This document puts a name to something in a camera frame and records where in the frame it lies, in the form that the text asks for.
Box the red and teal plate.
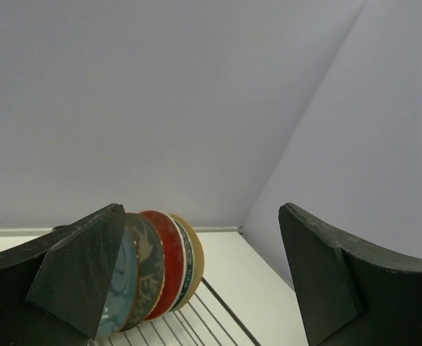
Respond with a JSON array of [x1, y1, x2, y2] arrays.
[[141, 210, 186, 321]]

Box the teal blue plate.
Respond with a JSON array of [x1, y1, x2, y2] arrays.
[[97, 229, 139, 339]]

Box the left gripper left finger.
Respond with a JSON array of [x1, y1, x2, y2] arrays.
[[0, 203, 126, 345]]

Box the black wire dish rack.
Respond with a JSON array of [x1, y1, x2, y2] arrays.
[[90, 279, 260, 346]]

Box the beige wooden plate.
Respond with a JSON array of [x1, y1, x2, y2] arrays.
[[170, 213, 205, 311]]

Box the grey deer pattern plate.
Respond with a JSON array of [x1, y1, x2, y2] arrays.
[[121, 213, 165, 332]]

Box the white plate green rim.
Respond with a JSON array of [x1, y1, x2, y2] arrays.
[[170, 213, 194, 311]]

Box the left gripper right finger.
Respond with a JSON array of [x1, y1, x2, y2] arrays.
[[278, 203, 422, 345]]

